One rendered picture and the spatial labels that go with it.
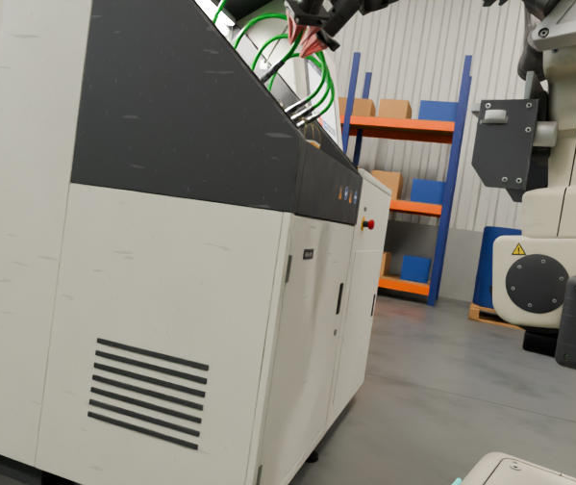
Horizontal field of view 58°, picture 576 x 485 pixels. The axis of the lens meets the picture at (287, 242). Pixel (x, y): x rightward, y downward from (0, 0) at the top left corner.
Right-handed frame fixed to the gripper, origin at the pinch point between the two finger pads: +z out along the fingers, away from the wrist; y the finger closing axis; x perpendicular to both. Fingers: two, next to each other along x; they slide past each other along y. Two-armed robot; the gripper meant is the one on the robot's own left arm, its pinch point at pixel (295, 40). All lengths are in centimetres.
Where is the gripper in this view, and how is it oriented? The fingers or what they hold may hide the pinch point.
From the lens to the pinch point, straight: 142.6
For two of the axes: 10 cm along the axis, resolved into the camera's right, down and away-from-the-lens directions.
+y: -8.7, 1.2, -4.7
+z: -3.2, 5.9, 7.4
